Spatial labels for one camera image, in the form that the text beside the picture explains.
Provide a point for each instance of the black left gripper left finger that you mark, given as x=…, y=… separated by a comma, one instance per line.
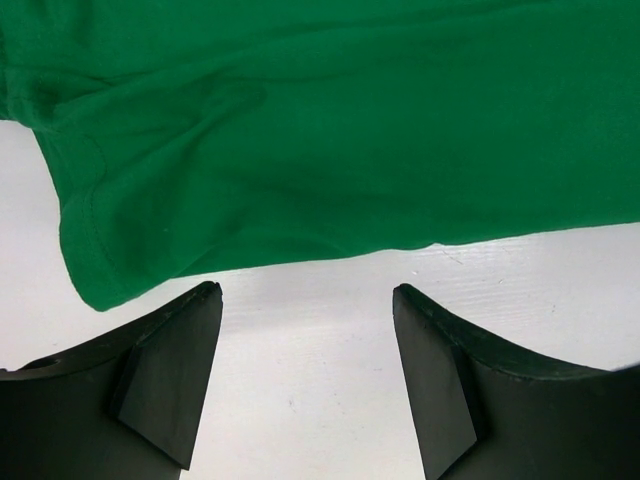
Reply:
x=124, y=405

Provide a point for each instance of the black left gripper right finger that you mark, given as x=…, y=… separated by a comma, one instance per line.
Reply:
x=486, y=408

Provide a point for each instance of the green t-shirt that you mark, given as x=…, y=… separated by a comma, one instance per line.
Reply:
x=188, y=137

